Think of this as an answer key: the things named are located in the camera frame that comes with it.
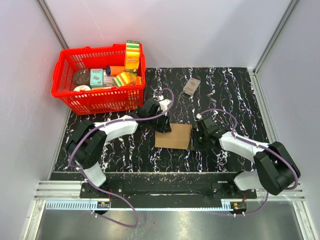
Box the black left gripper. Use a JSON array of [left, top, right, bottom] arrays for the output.
[[148, 110, 172, 134]]

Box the brown cardboard box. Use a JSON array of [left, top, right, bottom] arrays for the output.
[[154, 123, 192, 150]]

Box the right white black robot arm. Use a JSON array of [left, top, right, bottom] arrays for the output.
[[189, 117, 301, 198]]

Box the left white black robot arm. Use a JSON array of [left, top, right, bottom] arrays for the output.
[[65, 98, 173, 198]]

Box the grey card box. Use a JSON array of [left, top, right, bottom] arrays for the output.
[[182, 77, 201, 96]]

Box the pink white flat box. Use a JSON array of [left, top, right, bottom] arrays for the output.
[[103, 69, 115, 87]]

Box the teal small box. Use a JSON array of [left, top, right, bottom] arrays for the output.
[[89, 68, 104, 88]]

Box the red plastic shopping basket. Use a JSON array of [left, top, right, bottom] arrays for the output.
[[51, 43, 147, 116]]

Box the orange snack packet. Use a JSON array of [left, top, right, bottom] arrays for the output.
[[134, 76, 142, 86]]

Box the lying yellow green sponge pack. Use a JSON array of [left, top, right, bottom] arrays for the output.
[[112, 71, 137, 87]]

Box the orange cylinder can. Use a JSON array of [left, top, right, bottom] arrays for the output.
[[105, 65, 125, 77]]

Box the tall yellow green sponge pack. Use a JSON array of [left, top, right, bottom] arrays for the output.
[[124, 40, 141, 73]]

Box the white round tape roll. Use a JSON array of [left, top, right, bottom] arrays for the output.
[[73, 85, 91, 92]]

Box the brown round bread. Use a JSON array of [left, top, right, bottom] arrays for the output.
[[72, 68, 91, 86]]

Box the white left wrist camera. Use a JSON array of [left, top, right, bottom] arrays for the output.
[[158, 95, 172, 112]]

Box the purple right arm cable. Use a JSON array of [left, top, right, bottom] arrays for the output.
[[198, 108, 300, 216]]

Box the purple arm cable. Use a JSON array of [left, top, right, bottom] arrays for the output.
[[198, 108, 300, 216], [67, 87, 175, 228]]

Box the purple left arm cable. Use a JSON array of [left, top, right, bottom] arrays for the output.
[[67, 87, 175, 228]]

